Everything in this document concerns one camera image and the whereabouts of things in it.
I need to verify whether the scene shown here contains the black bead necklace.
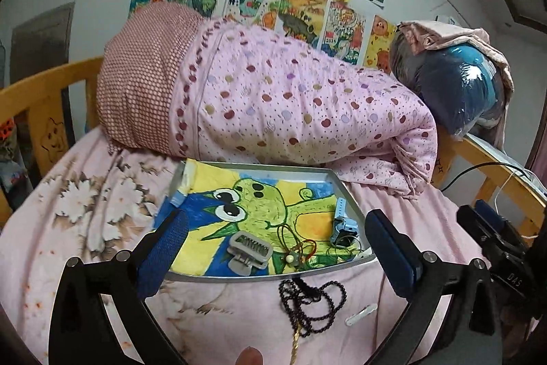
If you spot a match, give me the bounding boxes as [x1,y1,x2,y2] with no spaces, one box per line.
[278,277,348,339]

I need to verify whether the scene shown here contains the pale green hair clip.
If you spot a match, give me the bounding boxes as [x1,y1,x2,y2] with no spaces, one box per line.
[345,303,377,327]

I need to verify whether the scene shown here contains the pink dotted quilt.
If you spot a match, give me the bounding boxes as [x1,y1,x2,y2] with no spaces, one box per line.
[170,19,438,197]

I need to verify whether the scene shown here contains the blue kids smartwatch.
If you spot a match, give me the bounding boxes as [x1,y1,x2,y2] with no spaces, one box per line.
[330,197,359,248]

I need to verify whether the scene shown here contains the grey cardboard box tray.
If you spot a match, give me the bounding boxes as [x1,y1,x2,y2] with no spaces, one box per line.
[151,158,379,284]

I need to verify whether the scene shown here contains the plastic bagged blue bedding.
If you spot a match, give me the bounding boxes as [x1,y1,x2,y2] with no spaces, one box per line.
[389,30,509,148]

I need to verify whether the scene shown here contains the cord necklace with yellow bead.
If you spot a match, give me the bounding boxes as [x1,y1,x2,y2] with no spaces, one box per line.
[275,222,364,270]

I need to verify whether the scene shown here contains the black cable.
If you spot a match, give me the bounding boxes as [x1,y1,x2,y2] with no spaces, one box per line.
[439,161,531,193]

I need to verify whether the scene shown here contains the red checked pillow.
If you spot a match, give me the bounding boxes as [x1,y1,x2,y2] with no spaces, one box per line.
[96,2,205,155]

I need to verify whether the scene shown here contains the pink floral bedsheet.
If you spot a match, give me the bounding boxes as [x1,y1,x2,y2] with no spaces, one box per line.
[1,130,480,364]

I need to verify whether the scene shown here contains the pink folded cloth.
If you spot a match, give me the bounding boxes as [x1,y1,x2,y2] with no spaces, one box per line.
[389,20,515,150]

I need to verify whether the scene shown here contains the grey claw hair clip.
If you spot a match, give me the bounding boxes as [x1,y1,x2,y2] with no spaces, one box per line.
[227,231,274,277]

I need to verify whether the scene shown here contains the white cable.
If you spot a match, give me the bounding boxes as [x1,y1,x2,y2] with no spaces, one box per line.
[493,168,547,216]

